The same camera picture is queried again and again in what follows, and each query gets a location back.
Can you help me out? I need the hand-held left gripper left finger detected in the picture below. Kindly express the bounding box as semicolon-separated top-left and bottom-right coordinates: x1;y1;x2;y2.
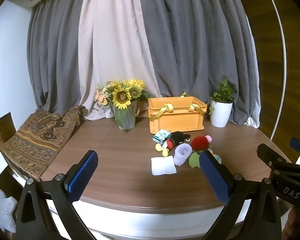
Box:
16;150;99;240

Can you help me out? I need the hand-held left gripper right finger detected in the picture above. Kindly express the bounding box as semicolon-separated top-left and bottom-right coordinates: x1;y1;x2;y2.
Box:
199;150;282;240

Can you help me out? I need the red pompom plush toy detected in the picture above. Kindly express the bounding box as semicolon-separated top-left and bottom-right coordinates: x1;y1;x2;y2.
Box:
189;135;222;168

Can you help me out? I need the lavender fuzzy sock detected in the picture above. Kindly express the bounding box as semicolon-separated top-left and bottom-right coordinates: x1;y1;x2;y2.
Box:
173;143;193;166

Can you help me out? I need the white cloth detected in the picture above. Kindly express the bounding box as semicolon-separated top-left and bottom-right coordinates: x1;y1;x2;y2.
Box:
151;155;177;175

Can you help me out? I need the black mouse plush toy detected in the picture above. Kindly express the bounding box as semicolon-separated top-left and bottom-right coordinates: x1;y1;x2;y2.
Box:
155;131;192;157

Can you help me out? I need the orange plastic crate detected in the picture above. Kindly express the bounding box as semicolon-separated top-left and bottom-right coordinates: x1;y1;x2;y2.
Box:
147;92;207;134

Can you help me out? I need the white sheer curtain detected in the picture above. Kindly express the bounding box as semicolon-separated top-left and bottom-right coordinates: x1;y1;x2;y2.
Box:
247;25;262;128

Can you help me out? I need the brown patterned cloth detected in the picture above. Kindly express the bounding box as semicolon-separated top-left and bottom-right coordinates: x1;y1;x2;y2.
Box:
1;106;87;180

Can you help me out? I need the green plant in white pot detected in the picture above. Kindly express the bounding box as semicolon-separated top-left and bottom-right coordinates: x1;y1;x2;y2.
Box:
208;79;238;127

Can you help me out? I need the blue and white tissue packet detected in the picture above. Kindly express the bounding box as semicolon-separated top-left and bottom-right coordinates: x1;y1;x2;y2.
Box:
152;129;172;144

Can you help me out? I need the grey ribbed vase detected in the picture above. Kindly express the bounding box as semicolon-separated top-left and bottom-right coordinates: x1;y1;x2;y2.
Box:
111;100;140;130

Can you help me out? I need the small peach flower bouquet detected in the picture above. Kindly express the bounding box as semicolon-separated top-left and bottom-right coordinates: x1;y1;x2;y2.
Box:
94;83;114;113

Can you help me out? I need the striped grey cushion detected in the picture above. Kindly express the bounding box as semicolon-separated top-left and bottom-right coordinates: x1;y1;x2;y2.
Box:
0;189;17;233

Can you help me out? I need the sunflower bouquet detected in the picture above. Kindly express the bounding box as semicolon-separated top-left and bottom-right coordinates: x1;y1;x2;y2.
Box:
105;79;155;128

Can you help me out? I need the grey curtain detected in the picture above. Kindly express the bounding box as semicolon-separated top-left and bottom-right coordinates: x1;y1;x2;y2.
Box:
137;0;262;128
27;0;97;117

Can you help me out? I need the beige curtain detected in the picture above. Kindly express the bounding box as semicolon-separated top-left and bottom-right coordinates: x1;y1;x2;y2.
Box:
79;0;163;121

